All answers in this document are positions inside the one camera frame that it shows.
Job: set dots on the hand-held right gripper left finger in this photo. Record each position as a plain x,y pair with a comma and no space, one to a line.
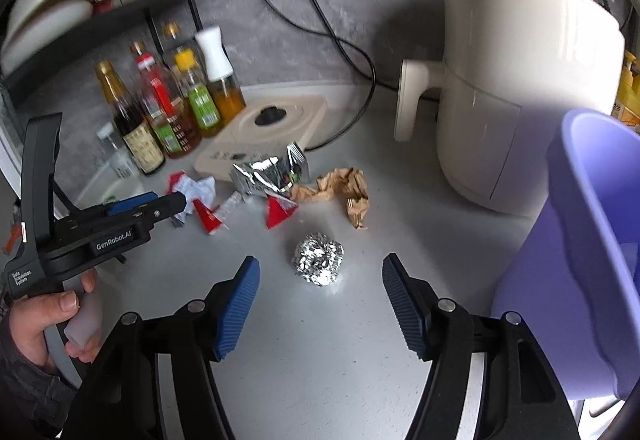
237,310

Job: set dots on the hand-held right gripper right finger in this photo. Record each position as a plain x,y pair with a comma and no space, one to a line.
405,310

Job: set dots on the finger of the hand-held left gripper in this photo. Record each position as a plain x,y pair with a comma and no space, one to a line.
132,204
160,212

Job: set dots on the white red wrapper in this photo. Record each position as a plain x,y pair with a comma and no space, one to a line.
197,187

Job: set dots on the aluminium foil ball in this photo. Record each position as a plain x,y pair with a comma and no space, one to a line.
319,260

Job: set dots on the purple plastic bucket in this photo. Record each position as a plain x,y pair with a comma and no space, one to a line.
575,245

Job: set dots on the person's left forearm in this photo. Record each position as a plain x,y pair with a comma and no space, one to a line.
25,400

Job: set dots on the person's left hand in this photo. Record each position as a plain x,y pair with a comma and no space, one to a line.
30,325

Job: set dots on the small clear white capped jar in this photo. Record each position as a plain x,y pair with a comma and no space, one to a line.
117,160

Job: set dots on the red cone wrapper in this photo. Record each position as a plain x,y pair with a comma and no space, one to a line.
207,217

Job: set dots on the dark soy sauce bottle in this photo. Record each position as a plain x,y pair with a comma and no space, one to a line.
135,135

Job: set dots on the small silver wrapper strip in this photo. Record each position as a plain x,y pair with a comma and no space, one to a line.
230,206

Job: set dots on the red capped oil bottle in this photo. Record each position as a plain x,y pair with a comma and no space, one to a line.
170,112

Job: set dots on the red triangular wrapper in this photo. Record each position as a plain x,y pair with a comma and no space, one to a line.
277,212

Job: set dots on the crumpled silver foil packet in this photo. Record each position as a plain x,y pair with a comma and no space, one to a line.
260,175

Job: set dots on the yellow capped green label bottle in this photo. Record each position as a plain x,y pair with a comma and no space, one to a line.
202,105

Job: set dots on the crumpled brown paper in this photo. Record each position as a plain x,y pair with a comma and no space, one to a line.
340,185

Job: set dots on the gold capped brown bottle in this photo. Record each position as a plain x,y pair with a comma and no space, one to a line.
139,51

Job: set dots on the white topped oil sprayer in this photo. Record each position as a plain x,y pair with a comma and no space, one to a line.
215,55

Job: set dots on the white kitchen scale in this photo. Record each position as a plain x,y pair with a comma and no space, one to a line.
300,115

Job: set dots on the gold capped clear bottle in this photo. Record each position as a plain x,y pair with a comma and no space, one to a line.
172,32

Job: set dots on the black metal dish rack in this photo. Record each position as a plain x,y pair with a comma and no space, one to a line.
125,10

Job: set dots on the white plate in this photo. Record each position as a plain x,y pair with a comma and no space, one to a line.
45,27

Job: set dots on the white air fryer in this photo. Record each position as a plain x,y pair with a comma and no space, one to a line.
525,70

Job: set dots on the yellow detergent bottle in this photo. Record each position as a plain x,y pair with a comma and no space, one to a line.
630,95

